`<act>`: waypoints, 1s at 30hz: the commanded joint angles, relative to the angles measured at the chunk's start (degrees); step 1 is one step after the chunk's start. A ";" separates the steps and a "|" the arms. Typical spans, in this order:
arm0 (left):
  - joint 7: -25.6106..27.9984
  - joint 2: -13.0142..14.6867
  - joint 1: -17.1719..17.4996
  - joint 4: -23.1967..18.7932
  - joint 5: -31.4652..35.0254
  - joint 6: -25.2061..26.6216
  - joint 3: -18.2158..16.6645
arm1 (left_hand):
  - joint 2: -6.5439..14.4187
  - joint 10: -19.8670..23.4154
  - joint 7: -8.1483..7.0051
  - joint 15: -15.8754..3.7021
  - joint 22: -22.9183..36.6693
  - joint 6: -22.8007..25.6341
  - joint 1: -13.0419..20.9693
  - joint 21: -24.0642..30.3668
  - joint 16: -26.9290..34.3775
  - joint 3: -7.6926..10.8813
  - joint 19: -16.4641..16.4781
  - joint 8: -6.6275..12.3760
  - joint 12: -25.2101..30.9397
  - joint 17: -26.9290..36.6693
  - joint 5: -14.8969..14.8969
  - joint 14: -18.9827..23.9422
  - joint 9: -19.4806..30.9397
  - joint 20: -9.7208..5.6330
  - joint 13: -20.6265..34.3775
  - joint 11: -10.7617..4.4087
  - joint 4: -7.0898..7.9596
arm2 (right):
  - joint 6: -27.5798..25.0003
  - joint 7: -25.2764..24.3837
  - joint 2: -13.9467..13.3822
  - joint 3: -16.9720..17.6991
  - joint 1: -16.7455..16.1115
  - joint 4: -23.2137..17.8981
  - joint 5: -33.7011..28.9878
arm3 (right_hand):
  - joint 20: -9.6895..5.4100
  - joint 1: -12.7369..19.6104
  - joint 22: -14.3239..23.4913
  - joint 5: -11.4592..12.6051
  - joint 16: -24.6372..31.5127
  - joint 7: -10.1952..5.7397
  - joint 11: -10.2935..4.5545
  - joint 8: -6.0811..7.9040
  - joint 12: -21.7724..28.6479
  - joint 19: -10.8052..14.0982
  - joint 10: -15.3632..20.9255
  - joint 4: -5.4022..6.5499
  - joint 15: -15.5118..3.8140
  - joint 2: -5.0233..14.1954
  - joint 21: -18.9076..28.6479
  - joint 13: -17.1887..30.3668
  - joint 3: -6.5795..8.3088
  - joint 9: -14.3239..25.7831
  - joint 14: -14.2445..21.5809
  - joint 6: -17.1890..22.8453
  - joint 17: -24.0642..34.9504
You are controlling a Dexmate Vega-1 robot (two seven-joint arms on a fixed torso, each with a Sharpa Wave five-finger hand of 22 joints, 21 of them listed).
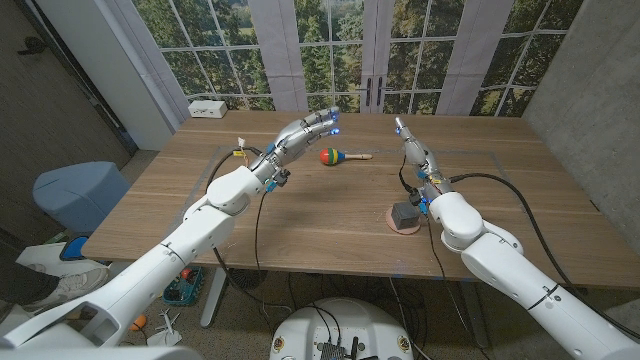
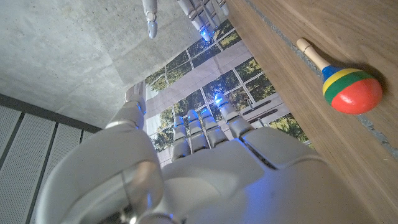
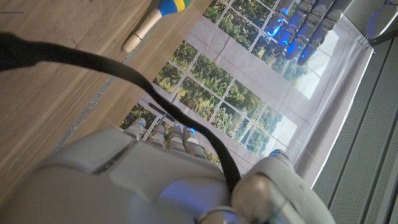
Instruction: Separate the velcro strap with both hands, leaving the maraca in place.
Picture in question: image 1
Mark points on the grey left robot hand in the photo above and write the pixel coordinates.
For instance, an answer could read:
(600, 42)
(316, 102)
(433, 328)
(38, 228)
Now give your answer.
(295, 140)

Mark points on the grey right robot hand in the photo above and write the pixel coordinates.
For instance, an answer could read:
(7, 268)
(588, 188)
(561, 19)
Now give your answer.
(420, 155)

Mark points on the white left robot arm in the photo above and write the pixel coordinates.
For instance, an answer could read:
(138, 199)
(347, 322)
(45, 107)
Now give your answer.
(190, 245)

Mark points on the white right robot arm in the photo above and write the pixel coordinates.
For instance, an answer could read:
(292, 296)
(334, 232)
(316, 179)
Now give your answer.
(525, 280)

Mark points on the colourful striped wooden maraca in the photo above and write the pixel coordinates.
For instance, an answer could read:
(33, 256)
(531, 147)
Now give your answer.
(328, 156)

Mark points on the dark grey cube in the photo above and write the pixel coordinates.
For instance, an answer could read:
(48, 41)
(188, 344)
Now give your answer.
(405, 214)

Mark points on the pink round coaster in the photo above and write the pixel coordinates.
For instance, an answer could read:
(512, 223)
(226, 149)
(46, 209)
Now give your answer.
(400, 231)

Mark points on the white power box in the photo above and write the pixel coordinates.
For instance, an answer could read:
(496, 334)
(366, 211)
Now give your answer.
(207, 108)

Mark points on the printed window backdrop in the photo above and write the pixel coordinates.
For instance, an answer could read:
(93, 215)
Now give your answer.
(325, 50)

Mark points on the black round grille disc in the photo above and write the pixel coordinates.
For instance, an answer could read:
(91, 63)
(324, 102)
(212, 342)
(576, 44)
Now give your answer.
(247, 278)

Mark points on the grey table leg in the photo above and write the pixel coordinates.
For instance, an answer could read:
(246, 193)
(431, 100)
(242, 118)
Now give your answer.
(472, 320)

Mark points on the white table leg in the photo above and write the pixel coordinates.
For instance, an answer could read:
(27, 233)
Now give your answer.
(214, 300)

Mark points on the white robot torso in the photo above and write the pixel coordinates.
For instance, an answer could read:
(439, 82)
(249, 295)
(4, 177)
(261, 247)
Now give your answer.
(345, 325)

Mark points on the teal plastic basket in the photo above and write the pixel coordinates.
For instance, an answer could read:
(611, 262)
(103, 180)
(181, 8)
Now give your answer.
(185, 292)

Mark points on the blue-grey upholstered stool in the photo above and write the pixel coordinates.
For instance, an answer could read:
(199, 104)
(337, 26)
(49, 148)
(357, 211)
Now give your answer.
(80, 195)

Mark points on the white toy airplane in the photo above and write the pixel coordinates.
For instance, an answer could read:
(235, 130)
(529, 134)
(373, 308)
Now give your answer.
(165, 332)

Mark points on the orange ball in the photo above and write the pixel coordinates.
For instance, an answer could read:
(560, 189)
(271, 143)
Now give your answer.
(140, 322)

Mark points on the blue floor object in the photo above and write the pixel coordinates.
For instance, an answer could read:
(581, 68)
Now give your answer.
(72, 248)

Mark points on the grey sneaker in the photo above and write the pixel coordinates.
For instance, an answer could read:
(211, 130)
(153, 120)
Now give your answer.
(70, 290)

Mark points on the white floor mat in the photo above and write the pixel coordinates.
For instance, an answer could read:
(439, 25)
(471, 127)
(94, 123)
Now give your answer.
(45, 260)

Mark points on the person's dark trouser leg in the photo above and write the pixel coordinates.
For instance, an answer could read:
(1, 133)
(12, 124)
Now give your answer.
(22, 282)

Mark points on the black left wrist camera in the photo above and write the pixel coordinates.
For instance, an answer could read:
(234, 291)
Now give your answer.
(282, 177)

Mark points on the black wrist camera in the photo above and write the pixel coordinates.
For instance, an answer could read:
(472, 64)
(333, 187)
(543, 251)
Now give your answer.
(416, 199)
(282, 177)

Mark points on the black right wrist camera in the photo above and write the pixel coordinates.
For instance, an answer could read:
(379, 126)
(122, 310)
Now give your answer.
(416, 199)

